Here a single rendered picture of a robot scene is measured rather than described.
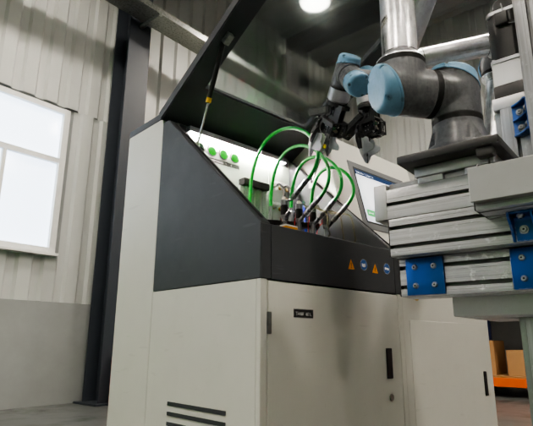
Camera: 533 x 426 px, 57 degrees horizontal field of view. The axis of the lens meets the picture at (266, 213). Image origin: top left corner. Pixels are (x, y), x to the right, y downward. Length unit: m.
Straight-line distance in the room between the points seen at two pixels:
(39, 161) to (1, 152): 0.39
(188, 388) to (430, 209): 0.91
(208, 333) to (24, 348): 4.04
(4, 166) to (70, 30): 1.91
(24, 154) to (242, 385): 4.58
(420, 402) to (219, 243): 0.95
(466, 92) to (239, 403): 0.98
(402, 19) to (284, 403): 1.03
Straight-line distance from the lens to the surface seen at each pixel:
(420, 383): 1.98
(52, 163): 5.85
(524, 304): 1.23
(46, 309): 5.55
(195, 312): 1.61
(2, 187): 5.56
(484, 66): 2.03
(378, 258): 1.82
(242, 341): 1.42
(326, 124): 1.71
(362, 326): 1.71
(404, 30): 1.29
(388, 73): 1.20
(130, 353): 1.95
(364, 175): 2.41
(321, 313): 1.55
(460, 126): 1.22
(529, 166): 1.01
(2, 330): 5.38
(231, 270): 1.48
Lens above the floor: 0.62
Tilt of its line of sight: 15 degrees up
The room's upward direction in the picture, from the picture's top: straight up
